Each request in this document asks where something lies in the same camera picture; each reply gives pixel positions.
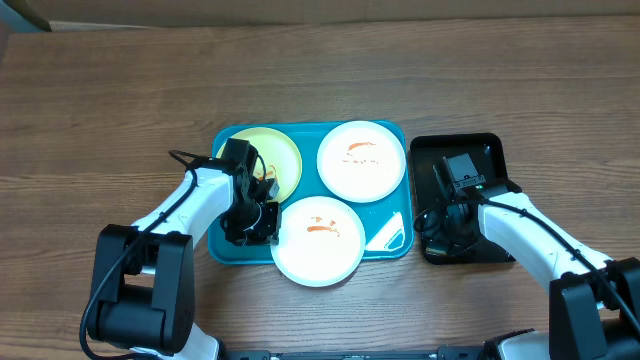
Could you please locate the yellow plate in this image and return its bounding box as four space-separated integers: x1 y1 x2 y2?
212 127 303 206

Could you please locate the white plate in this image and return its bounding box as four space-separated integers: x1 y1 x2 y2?
316 121 406 203
271 196 366 288

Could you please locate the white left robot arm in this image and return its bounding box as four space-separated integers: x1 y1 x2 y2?
79 167 280 359

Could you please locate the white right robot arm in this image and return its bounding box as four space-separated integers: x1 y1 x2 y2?
414 189 639 359

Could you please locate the teal plastic tray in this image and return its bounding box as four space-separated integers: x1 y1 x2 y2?
208 121 415 265

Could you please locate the black plastic tray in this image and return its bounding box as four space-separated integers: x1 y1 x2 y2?
409 133 521 265

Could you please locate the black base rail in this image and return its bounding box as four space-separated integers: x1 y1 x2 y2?
218 346 495 360

